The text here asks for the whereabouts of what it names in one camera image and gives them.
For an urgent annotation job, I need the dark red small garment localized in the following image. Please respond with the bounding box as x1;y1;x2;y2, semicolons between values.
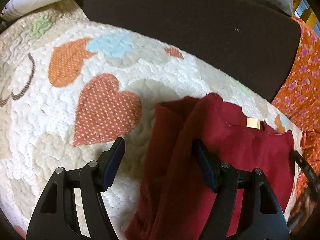
125;93;295;239

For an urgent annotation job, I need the orange floral fabric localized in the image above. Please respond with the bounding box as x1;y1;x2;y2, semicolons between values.
272;16;320;233

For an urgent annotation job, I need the white quilt with hearts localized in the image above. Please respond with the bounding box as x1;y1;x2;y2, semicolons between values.
1;0;302;239

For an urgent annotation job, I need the dark brown cushion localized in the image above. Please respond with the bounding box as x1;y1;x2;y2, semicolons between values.
75;0;300;101

